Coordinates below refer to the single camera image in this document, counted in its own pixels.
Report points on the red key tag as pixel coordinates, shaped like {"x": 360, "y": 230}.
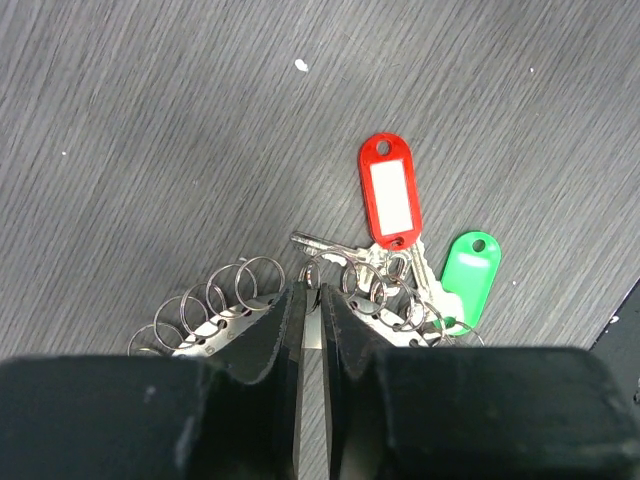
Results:
{"x": 390, "y": 191}

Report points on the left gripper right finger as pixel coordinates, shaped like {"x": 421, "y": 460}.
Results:
{"x": 468, "y": 413}

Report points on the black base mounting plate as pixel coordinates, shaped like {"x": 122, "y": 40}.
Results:
{"x": 618, "y": 346}

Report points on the large metal keyring with rings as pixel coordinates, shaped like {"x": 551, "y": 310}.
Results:
{"x": 199, "y": 323}

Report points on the silver keys on ring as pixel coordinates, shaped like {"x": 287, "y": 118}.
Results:
{"x": 380, "y": 271}

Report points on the green key tag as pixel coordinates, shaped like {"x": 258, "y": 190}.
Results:
{"x": 469, "y": 272}

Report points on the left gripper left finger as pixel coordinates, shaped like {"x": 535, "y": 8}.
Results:
{"x": 229, "y": 416}

